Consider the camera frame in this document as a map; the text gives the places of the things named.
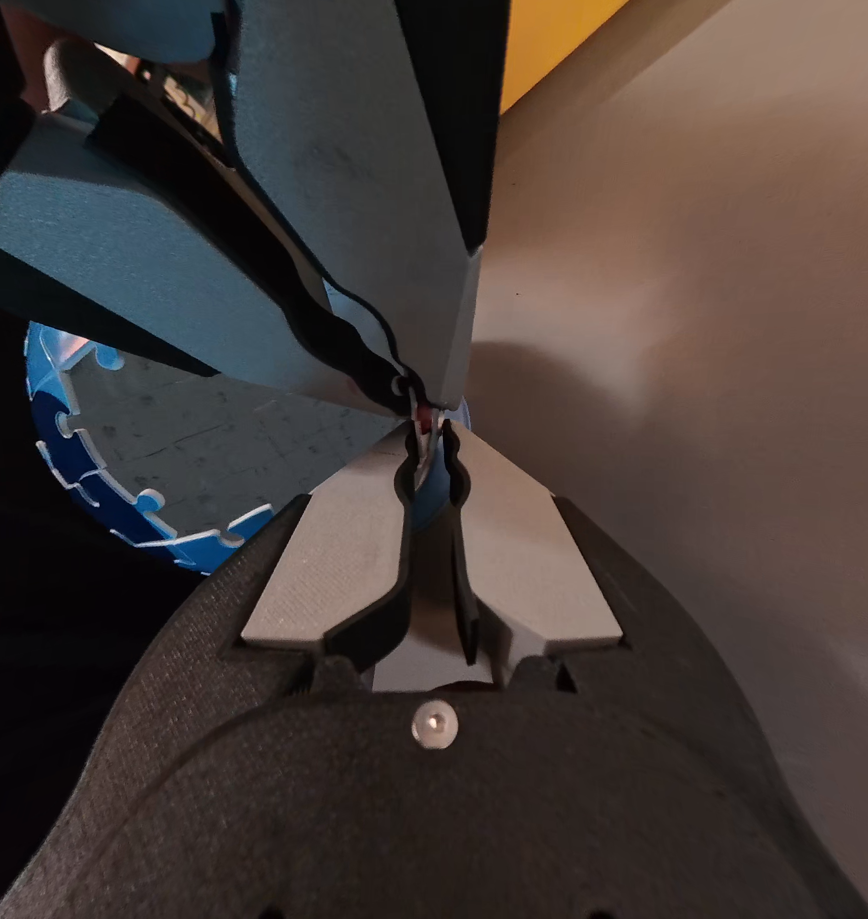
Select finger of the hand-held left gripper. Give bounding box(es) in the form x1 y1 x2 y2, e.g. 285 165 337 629
211 0 485 410
0 93 415 419

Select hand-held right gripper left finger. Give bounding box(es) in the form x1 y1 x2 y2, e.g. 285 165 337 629
240 420 419 672

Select blue puzzle ball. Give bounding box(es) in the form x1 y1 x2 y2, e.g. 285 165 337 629
24 319 471 575

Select blue ball stand ring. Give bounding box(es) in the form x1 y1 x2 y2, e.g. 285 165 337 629
408 398 472 532

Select yellow plastic bin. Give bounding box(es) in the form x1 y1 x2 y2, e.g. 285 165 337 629
500 0 632 116

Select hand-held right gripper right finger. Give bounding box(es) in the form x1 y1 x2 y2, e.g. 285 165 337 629
441 420 625 686

